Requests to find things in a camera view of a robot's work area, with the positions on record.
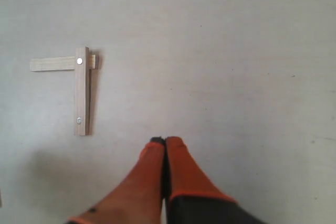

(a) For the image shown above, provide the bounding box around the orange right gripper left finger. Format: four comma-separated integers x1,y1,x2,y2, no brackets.
67,137,165,223

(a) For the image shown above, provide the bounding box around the wooden stick with holes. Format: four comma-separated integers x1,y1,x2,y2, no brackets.
74,47,90,136

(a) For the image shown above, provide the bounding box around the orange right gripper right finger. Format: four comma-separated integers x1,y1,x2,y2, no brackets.
165,136,264,223

